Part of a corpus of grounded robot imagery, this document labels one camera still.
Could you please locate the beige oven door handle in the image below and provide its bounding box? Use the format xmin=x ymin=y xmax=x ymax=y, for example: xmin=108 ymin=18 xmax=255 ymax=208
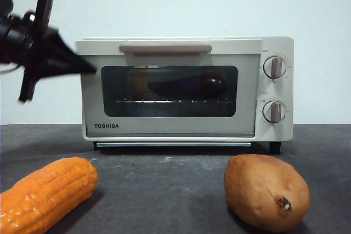
xmin=118 ymin=44 xmax=213 ymax=55

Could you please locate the glass-windowed oven door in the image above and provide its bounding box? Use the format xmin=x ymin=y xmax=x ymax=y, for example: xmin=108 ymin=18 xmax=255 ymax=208
xmin=75 ymin=38 xmax=263 ymax=138

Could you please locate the long purple eggplant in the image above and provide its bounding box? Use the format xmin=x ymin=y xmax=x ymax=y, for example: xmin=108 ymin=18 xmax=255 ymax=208
xmin=148 ymin=74 xmax=227 ymax=99

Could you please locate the silver oven crumb tray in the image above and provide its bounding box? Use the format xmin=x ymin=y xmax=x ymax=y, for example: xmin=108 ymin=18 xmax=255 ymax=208
xmin=94 ymin=141 xmax=252 ymax=149

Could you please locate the cream white toaster oven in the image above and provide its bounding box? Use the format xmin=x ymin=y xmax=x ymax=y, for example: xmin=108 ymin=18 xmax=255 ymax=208
xmin=75 ymin=36 xmax=295 ymax=155

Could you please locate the beige round oven knob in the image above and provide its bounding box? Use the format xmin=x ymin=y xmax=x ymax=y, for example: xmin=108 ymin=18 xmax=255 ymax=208
xmin=262 ymin=100 xmax=287 ymax=124
xmin=262 ymin=55 xmax=288 ymax=79

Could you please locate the black oven foot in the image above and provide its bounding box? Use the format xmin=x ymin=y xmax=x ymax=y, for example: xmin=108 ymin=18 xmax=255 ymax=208
xmin=269 ymin=141 xmax=281 ymax=155

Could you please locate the orange corn cob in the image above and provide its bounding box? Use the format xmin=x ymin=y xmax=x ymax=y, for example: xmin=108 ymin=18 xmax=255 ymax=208
xmin=0 ymin=157 xmax=99 ymax=234

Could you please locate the brown sweet potato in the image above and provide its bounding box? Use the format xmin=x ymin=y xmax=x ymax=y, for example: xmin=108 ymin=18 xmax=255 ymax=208
xmin=224 ymin=154 xmax=310 ymax=231

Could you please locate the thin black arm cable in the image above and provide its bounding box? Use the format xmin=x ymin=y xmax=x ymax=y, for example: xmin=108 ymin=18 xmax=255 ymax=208
xmin=0 ymin=64 xmax=21 ymax=75

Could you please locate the metal oven wire rack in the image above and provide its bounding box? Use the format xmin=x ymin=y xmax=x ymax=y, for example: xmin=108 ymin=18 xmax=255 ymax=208
xmin=115 ymin=96 xmax=236 ymax=105

